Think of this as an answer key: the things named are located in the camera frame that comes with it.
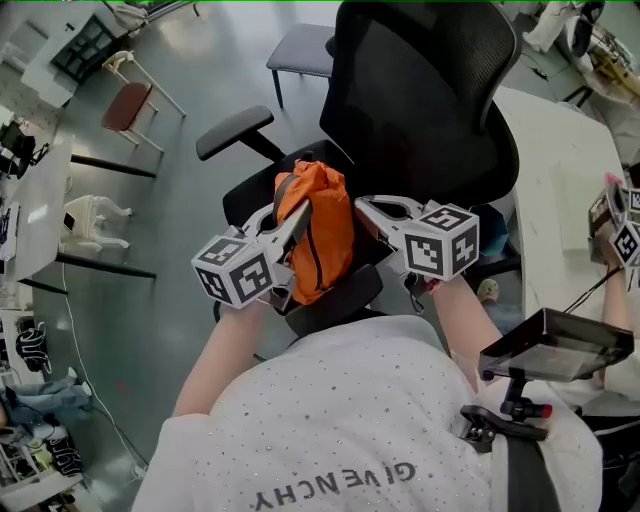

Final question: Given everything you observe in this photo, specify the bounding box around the white floor cable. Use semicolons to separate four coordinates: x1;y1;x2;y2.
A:
60;259;150;471

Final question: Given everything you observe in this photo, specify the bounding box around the person's right leg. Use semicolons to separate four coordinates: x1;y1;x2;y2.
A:
482;299;524;337

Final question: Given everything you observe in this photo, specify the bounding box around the orange fabric bag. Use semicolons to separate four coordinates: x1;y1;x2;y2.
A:
272;158;356;306

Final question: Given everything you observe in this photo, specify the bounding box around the teal waste bin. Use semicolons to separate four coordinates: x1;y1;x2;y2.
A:
479;204;511;259

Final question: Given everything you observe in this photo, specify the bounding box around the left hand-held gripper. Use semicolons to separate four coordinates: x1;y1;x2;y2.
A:
191;200;315;315

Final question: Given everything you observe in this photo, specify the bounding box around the black chest monitor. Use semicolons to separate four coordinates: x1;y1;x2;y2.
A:
478;307;635;385

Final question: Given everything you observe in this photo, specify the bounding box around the black grid panel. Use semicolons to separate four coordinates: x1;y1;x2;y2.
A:
49;14;114;84

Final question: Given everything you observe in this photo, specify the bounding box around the pile of blue jeans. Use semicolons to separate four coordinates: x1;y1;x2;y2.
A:
4;369;94;426

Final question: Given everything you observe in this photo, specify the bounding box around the person's right forearm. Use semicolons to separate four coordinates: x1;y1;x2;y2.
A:
429;277;504;361

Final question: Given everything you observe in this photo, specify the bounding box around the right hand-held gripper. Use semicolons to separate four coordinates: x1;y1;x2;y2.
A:
353;194;481;281

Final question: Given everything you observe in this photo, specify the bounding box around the white table with black legs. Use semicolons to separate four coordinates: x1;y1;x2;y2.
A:
0;132;159;296

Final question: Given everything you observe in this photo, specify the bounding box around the white cabinet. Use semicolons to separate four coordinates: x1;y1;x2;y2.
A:
19;7;119;109

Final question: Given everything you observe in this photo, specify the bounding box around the white marble-look table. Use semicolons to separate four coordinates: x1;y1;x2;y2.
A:
472;85;640;321

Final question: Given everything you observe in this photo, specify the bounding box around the black mesh office chair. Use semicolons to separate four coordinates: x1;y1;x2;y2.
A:
195;0;524;361

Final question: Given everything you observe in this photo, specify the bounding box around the grey padded chair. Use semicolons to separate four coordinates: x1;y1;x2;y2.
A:
265;22;336;109

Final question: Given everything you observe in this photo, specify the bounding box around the red-brown chair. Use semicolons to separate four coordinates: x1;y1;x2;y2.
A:
101;49;187;151

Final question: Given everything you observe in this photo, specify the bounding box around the person's white shirt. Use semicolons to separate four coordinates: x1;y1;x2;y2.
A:
130;314;604;512

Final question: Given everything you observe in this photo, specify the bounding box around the white ornate stool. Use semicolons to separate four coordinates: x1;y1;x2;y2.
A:
59;194;134;254

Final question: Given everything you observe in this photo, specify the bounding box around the person's left forearm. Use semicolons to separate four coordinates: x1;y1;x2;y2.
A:
172;299;281;419

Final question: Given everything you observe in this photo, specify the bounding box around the black clamp mount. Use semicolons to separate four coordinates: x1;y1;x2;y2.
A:
459;374;554;454

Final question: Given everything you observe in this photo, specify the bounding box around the black and white patterned cloth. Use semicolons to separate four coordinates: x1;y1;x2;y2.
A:
14;322;54;374
47;434;84;479

